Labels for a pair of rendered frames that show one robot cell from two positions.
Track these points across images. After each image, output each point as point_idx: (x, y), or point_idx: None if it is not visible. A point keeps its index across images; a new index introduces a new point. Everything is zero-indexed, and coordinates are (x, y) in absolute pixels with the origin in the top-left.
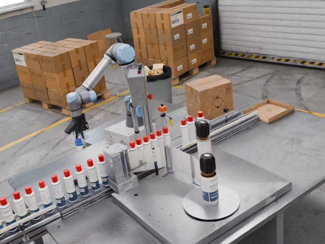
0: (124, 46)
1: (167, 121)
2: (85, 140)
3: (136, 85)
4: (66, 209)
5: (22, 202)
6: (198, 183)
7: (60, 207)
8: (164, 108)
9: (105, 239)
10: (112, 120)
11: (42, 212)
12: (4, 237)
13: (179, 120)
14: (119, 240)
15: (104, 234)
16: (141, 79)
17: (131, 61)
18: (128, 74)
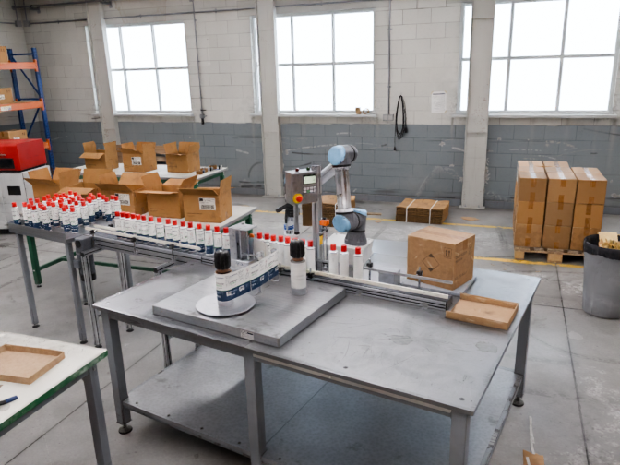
0: (334, 147)
1: (404, 263)
2: (288, 225)
3: (288, 182)
4: (205, 257)
5: (182, 230)
6: (258, 294)
7: (206, 254)
8: (323, 222)
9: (176, 282)
10: (387, 241)
11: (190, 247)
12: (168, 248)
13: None
14: (176, 287)
15: (184, 280)
16: (290, 176)
17: (338, 166)
18: (293, 170)
